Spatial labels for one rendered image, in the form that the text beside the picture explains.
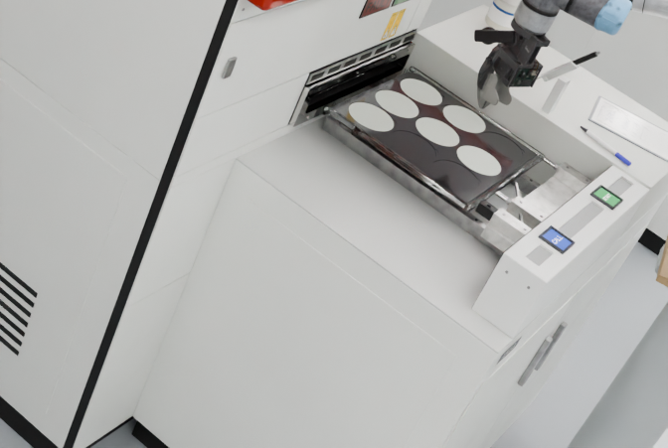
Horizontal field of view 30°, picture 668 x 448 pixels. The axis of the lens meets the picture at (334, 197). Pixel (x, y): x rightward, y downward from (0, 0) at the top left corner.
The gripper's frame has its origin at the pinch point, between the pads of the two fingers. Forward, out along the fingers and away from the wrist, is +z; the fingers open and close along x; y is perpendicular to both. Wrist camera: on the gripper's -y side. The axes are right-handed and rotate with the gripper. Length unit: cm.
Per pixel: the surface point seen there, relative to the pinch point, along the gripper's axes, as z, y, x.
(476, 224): 15.2, 20.7, -8.5
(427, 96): 10.2, -15.3, 1.1
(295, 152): 17.6, -7.0, -35.6
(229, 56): -11, 1, -65
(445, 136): 10.1, -1.2, -3.8
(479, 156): 10.1, 5.7, 0.7
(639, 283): 102, -33, 154
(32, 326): 67, -14, -77
